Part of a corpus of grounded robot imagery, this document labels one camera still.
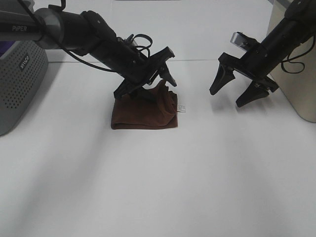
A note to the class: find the beige plastic bin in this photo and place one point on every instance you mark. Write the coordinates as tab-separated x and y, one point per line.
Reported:
299	89

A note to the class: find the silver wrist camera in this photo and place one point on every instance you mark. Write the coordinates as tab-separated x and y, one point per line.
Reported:
130	41
242	41

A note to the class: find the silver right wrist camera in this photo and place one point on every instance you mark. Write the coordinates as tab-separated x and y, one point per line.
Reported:
242	41

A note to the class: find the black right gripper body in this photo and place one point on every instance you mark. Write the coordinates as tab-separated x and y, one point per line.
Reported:
255	64

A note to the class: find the brown towel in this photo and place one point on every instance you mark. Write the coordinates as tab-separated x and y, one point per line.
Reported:
140	113

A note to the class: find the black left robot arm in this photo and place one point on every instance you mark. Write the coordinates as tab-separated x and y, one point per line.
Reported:
88	33

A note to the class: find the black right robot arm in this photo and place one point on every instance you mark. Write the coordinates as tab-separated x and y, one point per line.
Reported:
296	27

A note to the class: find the grey perforated laundry basket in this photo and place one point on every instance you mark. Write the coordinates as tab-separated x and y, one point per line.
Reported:
22	69

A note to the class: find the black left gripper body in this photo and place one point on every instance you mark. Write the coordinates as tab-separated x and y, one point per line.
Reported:
131	63

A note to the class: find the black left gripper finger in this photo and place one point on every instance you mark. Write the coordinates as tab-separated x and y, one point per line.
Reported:
143	94
164	73

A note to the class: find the purple cloth in basket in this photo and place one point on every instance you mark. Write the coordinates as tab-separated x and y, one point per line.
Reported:
5	46

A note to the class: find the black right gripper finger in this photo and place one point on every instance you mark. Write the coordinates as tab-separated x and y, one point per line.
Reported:
224	75
254	92

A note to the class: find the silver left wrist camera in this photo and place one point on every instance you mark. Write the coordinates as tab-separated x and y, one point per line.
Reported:
130	41

